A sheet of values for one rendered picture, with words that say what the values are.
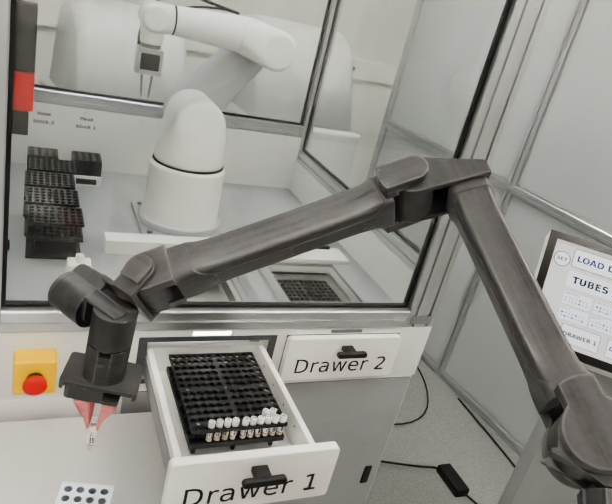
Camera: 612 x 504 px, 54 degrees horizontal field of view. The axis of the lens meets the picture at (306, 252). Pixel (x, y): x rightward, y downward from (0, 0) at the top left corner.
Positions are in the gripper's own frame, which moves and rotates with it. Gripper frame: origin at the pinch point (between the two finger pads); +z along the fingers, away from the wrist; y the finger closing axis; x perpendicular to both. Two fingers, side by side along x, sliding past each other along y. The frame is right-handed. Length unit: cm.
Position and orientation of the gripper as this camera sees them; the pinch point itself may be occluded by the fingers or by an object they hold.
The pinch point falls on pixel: (94, 422)
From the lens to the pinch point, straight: 94.6
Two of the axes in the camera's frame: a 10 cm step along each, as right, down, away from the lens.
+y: -9.5, -2.3, -1.8
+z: -2.9, 8.6, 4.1
